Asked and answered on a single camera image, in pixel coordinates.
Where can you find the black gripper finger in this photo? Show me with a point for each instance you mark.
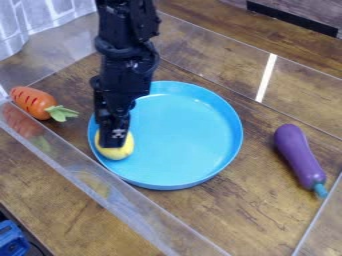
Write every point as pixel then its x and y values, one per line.
pixel 102 115
pixel 114 134

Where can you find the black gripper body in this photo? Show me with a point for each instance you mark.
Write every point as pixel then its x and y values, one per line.
pixel 129 23

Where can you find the yellow toy lemon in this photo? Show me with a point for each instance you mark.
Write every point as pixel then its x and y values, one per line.
pixel 117 153

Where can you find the blue round tray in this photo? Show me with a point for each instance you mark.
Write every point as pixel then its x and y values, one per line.
pixel 189 135

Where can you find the orange toy carrot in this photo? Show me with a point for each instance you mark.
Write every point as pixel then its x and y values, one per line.
pixel 41 105

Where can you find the white curtain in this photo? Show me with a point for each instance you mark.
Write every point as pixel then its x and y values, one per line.
pixel 26 17

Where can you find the purple toy eggplant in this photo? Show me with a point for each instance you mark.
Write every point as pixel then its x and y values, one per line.
pixel 293 145

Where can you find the blue device at corner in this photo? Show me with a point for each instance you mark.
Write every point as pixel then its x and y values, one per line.
pixel 14 243

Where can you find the clear acrylic barrier wall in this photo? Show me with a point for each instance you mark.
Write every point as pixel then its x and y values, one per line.
pixel 250 212

